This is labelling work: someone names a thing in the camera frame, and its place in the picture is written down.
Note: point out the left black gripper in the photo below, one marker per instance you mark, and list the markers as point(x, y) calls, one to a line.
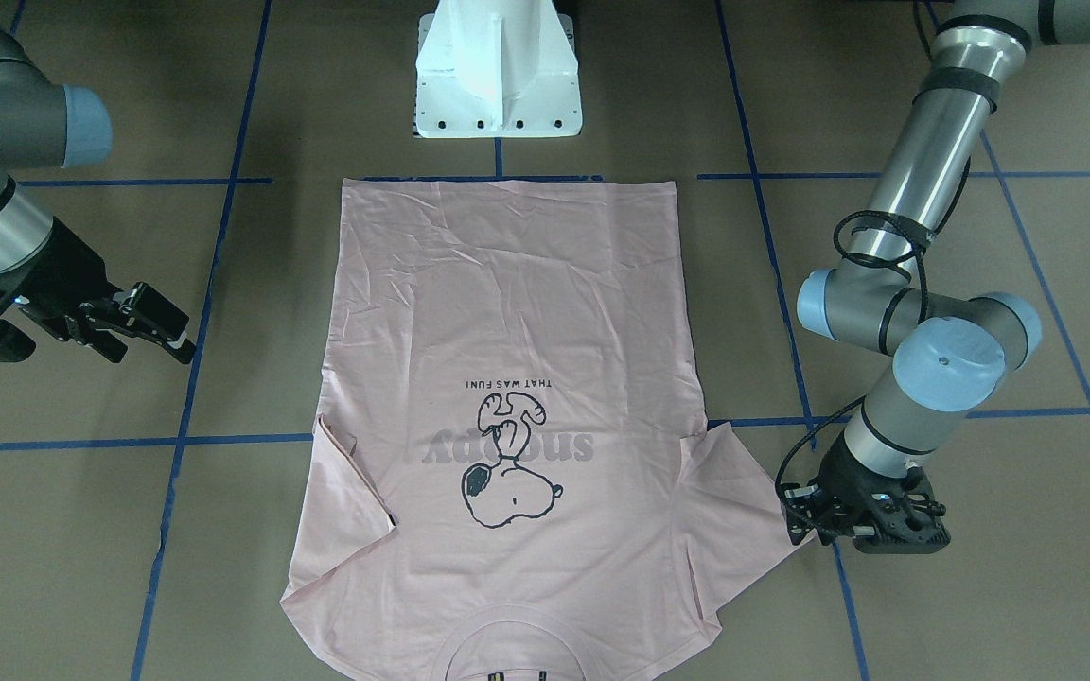
point(841, 470)

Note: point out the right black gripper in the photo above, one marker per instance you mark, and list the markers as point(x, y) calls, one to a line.
point(61, 273)

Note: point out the pink Snoopy t-shirt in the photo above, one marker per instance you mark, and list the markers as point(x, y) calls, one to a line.
point(512, 473)

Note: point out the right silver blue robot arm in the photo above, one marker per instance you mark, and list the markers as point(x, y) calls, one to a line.
point(42, 124)

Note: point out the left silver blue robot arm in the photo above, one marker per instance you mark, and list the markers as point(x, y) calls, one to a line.
point(947, 355)

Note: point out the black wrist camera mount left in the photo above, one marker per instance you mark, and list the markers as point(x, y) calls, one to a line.
point(909, 517)

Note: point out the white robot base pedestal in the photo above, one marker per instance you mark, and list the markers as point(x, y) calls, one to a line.
point(487, 69)

